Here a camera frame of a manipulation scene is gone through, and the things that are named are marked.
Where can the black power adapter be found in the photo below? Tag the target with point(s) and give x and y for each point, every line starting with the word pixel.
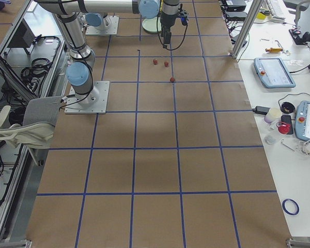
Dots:
pixel 261 110

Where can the teach pendant far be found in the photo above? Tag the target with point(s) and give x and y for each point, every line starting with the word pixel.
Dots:
pixel 273 73

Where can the red round object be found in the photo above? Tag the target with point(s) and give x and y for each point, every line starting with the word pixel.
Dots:
pixel 283 128

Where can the gold tool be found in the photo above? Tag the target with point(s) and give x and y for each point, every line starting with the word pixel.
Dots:
pixel 273 50

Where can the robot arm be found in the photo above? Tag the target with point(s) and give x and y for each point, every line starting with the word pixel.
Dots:
pixel 97 21
pixel 79 73

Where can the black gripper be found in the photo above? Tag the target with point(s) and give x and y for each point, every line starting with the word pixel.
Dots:
pixel 167 20

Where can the blue tape roll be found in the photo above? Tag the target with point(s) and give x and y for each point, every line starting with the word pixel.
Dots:
pixel 290 207

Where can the aluminium frame post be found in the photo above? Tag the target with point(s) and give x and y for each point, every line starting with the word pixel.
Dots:
pixel 251 16

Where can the teach pendant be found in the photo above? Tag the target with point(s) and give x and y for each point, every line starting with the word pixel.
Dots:
pixel 273 73
pixel 302 122

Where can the grey office chair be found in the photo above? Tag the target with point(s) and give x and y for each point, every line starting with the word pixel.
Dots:
pixel 37 129

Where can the white cup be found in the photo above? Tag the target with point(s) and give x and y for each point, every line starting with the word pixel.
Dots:
pixel 272 115

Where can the teach pendant near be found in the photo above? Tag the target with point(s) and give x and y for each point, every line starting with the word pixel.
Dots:
pixel 302 122

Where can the light green plate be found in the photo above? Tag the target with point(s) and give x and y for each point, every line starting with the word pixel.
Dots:
pixel 151 25

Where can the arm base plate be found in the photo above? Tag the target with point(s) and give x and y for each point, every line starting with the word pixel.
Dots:
pixel 96 101
pixel 112 30

